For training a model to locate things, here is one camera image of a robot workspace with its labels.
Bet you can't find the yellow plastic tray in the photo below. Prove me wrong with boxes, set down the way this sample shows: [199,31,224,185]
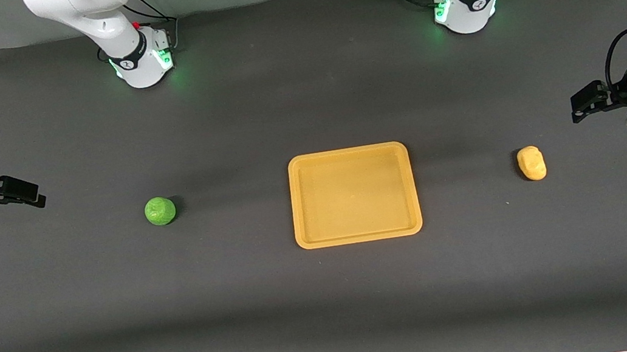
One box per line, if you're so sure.
[284,138,425,252]

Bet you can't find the green apple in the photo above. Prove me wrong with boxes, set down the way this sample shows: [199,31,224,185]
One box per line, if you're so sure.
[143,195,179,229]

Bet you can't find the black right arm base cables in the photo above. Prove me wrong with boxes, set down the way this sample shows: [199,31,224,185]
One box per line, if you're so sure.
[118,0,184,60]

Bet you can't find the yellow potato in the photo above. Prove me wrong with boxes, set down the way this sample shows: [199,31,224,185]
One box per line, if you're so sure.
[515,144,549,184]

